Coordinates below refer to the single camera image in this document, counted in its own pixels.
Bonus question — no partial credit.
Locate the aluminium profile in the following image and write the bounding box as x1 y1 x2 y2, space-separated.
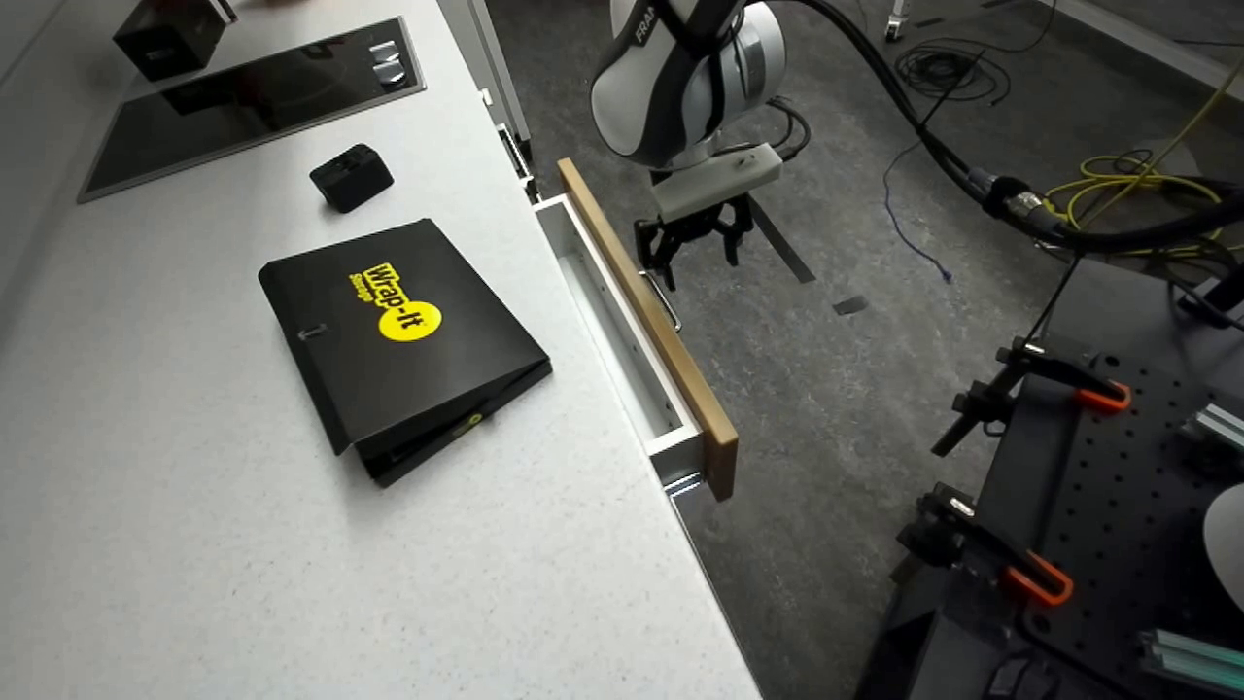
1180 402 1244 450
1138 628 1244 695

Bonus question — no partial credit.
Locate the black and orange clamp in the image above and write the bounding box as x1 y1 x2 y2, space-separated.
930 334 1134 459
895 482 1076 610

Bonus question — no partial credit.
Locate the black box with yellow print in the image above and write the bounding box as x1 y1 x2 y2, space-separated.
258 218 554 489

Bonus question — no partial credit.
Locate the blue cable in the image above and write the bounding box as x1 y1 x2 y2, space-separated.
881 139 955 285

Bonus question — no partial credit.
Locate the yellow cable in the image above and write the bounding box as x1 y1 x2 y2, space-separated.
1044 56 1244 262

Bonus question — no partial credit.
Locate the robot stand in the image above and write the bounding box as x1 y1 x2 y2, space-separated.
853 259 1244 700

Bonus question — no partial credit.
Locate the black tape strip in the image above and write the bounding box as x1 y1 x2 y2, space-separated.
747 195 817 286

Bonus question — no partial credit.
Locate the white cabinet front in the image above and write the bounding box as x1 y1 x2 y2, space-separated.
436 0 535 149

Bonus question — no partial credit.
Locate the small black box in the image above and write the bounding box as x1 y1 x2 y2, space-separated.
309 143 396 215

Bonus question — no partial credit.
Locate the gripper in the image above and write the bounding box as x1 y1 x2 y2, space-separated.
633 194 756 294

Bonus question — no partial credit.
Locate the black cube box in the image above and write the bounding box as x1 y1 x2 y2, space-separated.
112 0 239 83

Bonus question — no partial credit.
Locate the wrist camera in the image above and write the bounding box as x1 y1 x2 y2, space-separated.
650 143 784 224

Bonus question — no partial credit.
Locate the drawer with wooden front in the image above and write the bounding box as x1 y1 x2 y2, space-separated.
534 157 741 503

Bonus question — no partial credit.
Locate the black glass cooktop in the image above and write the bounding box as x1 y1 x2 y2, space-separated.
77 16 428 205

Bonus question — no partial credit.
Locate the coil of black cable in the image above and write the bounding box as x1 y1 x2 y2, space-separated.
893 37 1014 106

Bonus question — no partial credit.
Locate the metal drawer handle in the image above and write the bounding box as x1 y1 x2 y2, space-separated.
639 269 683 334

